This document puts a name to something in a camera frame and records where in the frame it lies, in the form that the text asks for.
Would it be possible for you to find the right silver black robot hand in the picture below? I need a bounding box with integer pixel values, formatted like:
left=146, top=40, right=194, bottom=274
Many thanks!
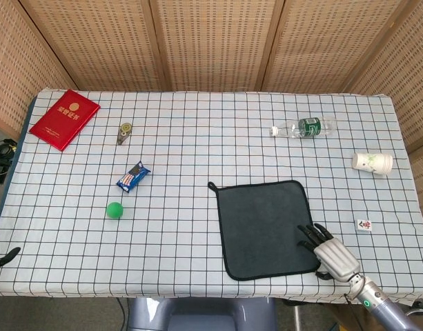
left=297, top=223, right=362, bottom=282

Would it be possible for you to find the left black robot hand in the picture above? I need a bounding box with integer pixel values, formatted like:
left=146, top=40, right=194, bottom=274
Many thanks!
left=0, top=194, right=21, bottom=272

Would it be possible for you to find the grey and yellow cloth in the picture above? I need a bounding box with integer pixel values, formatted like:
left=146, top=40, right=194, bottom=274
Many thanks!
left=207, top=179, right=321, bottom=281

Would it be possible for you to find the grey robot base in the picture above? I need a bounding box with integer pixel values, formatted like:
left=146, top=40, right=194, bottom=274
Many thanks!
left=127, top=297, right=277, bottom=331

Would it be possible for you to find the white paper cup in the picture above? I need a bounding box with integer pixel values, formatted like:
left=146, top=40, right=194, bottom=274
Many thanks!
left=351, top=152, right=394, bottom=176

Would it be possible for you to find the black equipment on floor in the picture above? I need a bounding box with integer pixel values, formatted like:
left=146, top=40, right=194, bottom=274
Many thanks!
left=0, top=137, right=19, bottom=184

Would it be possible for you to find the green ball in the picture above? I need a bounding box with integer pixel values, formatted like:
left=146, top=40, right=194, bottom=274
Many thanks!
left=106, top=201, right=124, bottom=219

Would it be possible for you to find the clear bottle with green label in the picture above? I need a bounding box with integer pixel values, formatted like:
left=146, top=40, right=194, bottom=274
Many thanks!
left=270, top=116, right=337, bottom=140

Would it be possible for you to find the red certificate book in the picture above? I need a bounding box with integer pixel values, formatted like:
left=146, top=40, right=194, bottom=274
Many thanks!
left=28, top=89, right=101, bottom=152

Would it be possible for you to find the blue snack packet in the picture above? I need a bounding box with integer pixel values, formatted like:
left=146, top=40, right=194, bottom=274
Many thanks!
left=115, top=160, right=152, bottom=194

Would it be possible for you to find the white checked tablecloth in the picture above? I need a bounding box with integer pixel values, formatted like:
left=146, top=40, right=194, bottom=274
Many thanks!
left=0, top=88, right=423, bottom=307

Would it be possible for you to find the correction tape dispenser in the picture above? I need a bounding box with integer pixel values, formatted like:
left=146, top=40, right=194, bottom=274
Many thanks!
left=115, top=122, right=132, bottom=146

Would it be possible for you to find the bamboo folding screen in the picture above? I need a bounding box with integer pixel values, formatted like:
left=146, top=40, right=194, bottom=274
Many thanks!
left=0, top=0, right=423, bottom=221

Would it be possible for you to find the black floor cable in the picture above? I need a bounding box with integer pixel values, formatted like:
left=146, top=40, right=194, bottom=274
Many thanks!
left=115, top=297, right=130, bottom=331

